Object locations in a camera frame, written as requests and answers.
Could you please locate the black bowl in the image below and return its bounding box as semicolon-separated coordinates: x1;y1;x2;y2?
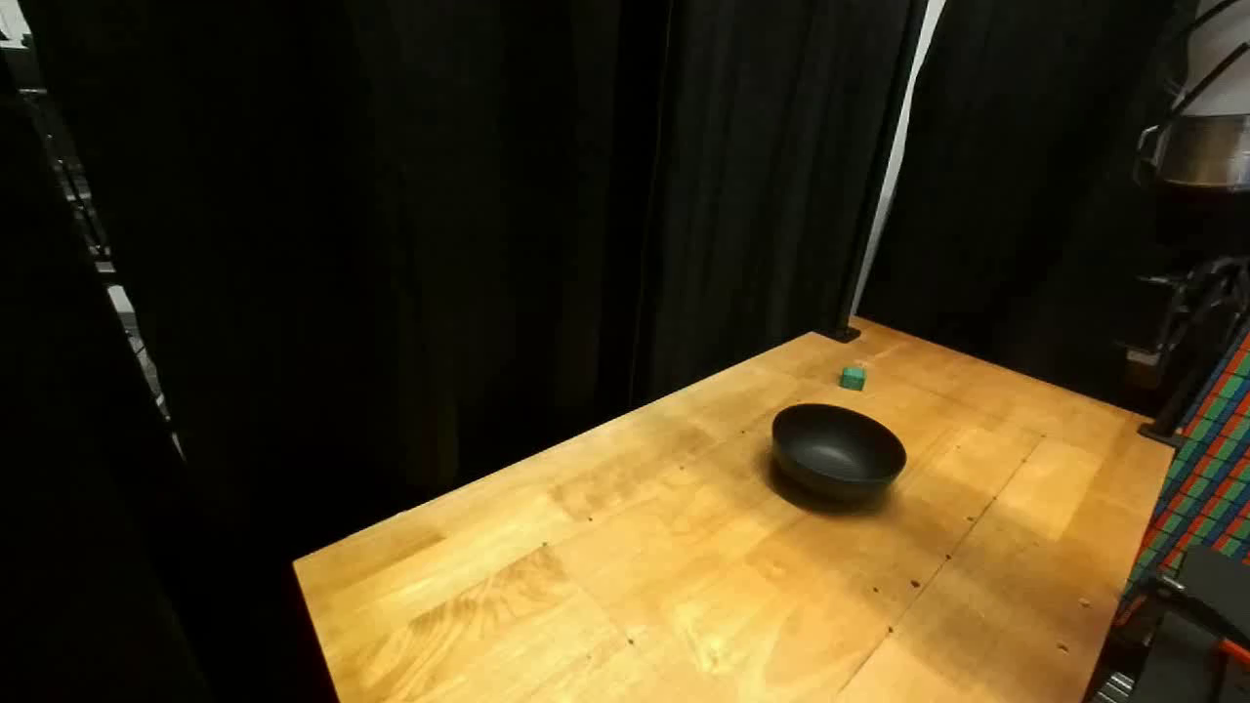
769;404;910;508

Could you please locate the black curtain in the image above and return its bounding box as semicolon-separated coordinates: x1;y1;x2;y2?
0;0;1207;703

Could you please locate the white pole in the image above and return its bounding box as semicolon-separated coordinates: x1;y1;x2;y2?
840;0;954;332

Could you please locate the black tripod leg with labels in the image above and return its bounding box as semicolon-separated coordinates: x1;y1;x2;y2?
0;0;191;465

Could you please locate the colourful checkered cloth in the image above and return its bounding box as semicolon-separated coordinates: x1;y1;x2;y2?
1127;330;1250;590

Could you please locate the metal pot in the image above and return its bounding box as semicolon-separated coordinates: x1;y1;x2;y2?
1133;114;1250;196

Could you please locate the black device with orange part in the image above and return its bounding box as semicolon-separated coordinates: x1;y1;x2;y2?
1081;559;1250;703

